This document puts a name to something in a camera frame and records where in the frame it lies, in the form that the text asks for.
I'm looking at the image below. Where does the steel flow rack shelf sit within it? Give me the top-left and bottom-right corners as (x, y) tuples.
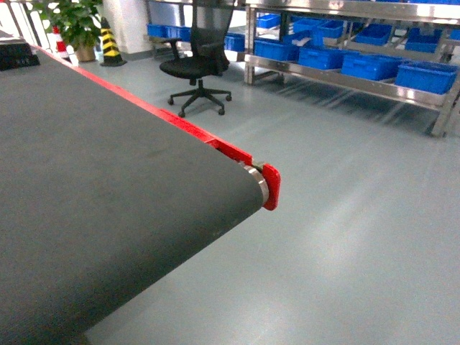
(145, 0), (460, 138)

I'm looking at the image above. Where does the black box stack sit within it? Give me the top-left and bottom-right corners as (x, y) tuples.
(1, 37), (40, 71)

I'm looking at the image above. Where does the red conveyor side rail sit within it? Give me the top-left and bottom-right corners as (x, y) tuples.
(32, 45), (281, 211)

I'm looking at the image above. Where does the black office chair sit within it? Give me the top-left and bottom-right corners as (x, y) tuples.
(160, 1), (235, 118)

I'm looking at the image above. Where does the potted green plant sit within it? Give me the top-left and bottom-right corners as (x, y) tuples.
(32, 0), (103, 63)

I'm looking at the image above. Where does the yellow black traffic cone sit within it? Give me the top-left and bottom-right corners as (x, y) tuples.
(100, 17), (127, 67)

